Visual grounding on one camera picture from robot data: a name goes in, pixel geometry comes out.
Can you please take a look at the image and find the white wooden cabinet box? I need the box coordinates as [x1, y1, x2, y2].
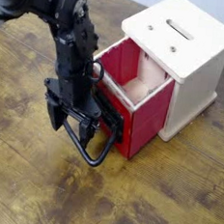
[122, 0, 224, 142]

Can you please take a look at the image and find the red wooden drawer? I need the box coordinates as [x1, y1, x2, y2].
[58, 31, 180, 175]

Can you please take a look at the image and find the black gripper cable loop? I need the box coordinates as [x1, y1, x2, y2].
[86, 58, 106, 85]

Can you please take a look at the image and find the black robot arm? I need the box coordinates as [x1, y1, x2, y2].
[0, 0, 100, 146]

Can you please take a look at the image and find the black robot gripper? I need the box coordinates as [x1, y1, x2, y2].
[44, 60, 104, 149]

